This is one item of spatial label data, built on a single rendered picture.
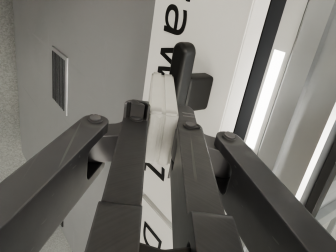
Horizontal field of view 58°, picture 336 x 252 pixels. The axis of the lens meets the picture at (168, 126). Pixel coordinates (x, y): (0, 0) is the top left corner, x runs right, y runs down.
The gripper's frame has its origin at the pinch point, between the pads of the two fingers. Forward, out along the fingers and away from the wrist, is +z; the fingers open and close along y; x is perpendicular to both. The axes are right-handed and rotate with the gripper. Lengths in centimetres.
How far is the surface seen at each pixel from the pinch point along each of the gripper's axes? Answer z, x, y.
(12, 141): 81, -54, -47
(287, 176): 1.4, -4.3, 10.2
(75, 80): 36.1, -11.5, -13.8
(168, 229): 8.2, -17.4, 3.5
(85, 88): 32.4, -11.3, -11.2
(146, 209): 11.9, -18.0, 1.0
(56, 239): 90, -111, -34
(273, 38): 5.4, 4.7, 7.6
